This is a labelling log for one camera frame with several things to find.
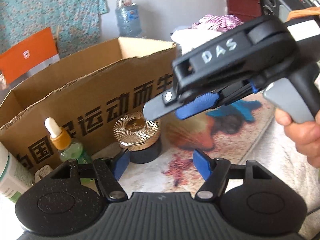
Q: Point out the gold lid black jar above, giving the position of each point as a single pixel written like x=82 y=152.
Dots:
x=139 y=136

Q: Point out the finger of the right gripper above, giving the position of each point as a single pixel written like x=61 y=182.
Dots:
x=161 y=105
x=197 y=104

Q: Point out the green dropper bottle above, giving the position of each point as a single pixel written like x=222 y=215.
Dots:
x=67 y=147

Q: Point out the white power adapter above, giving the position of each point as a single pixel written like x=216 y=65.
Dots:
x=43 y=172

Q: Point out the white green tube bottle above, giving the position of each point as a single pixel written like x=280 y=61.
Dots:
x=15 y=179

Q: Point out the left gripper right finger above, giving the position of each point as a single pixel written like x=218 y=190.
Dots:
x=215 y=174

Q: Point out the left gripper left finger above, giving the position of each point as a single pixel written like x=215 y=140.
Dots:
x=107 y=173

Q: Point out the teal floral cloth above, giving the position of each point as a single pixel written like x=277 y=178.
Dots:
x=74 y=23

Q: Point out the brown cardboard box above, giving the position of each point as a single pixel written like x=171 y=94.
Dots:
x=85 y=93

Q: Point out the blue water jug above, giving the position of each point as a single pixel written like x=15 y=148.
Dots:
x=128 y=19

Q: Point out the pink white cloth pile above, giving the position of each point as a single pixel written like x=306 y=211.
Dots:
x=206 y=29

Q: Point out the person's right hand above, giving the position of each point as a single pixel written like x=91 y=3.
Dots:
x=306 y=136

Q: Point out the orange Philips box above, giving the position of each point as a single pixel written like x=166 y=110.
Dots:
x=29 y=56

